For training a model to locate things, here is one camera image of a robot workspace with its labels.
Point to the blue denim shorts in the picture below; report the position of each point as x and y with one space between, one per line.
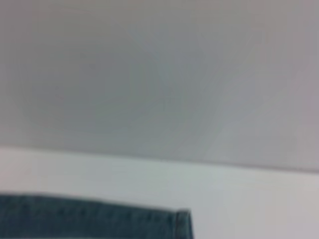
87 219

